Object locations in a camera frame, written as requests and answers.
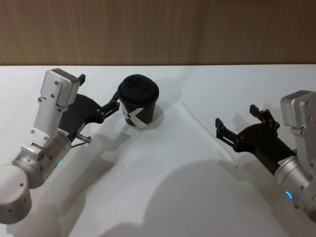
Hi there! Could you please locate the black plastic cup lid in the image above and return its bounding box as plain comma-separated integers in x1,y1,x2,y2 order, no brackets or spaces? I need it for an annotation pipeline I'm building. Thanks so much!
118,74,160,105

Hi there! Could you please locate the clear plastic straw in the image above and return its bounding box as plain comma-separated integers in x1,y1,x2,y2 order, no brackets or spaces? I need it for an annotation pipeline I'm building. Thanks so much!
182,101,240,169

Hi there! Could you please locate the black paper cup white print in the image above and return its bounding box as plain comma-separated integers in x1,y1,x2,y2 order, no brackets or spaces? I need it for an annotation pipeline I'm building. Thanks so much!
119,97,159,130

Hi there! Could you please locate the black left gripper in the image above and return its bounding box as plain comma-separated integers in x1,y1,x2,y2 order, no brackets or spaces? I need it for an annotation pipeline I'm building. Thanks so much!
58,73,122,143

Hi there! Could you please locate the thin dark gripper cable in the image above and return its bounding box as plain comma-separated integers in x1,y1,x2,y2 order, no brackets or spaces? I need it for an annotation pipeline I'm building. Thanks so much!
71,134,93,149

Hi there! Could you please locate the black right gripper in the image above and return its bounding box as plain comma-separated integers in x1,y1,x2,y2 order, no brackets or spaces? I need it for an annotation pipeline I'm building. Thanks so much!
215,104,298,176

